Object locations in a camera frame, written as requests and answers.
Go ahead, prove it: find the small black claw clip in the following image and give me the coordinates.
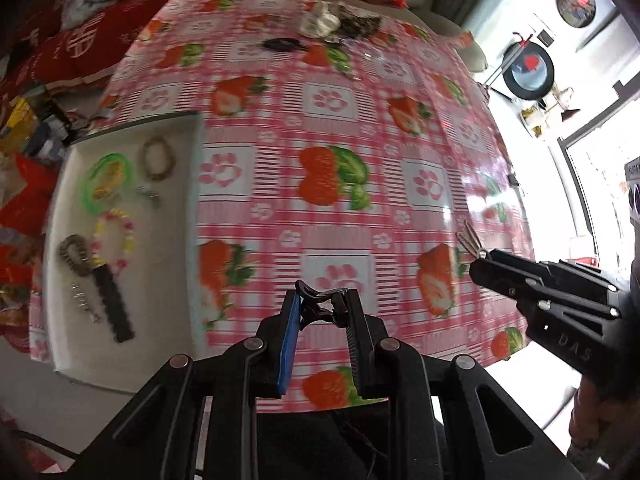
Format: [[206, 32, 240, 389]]
[[295, 280, 349, 330]]

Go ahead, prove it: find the striped small hair clip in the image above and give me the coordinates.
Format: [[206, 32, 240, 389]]
[[456, 219, 488, 259]]

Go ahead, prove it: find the black scalloped snap clip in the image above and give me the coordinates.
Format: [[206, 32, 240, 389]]
[[92, 264, 134, 344]]

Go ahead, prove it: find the pink yellow beaded bracelet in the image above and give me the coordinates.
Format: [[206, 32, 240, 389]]
[[89, 207, 137, 276]]

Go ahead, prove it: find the silver rhinestone hair pin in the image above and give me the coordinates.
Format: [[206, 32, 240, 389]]
[[136, 183, 162, 209]]

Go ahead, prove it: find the silver star hair clip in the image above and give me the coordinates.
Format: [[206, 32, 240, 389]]
[[70, 282, 101, 323]]

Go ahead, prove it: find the brown spiral hair tie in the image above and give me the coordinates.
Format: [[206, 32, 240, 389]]
[[57, 232, 96, 279]]

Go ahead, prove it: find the green translucent bangle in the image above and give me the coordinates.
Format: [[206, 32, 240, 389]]
[[79, 153, 132, 216]]

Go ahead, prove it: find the tan braided bracelet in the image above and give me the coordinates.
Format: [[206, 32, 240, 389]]
[[138, 135, 177, 182]]

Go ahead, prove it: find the white jewelry tray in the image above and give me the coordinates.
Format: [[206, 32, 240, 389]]
[[42, 112, 203, 393]]

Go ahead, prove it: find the pink strawberry tablecloth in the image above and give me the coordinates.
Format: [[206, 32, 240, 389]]
[[100, 0, 532, 365]]

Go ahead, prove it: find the black oval hair clip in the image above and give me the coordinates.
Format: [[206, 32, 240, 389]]
[[262, 37, 308, 53]]

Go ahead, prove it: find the dark patterned scrunchie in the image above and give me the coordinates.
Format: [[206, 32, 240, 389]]
[[336, 6, 382, 39]]

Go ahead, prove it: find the dark blue bottle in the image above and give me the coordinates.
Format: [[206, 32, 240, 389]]
[[24, 118, 75, 164]]

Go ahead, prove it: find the cream satin scrunchie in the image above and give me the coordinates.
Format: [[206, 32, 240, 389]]
[[298, 0, 341, 39]]

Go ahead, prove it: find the yellow snack package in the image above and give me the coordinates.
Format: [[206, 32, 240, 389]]
[[0, 96, 40, 156]]

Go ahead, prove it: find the red quilt with characters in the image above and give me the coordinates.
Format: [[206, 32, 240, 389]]
[[1, 0, 168, 104]]

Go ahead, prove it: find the round black wall mirror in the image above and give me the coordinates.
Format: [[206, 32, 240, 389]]
[[502, 42, 555, 101]]

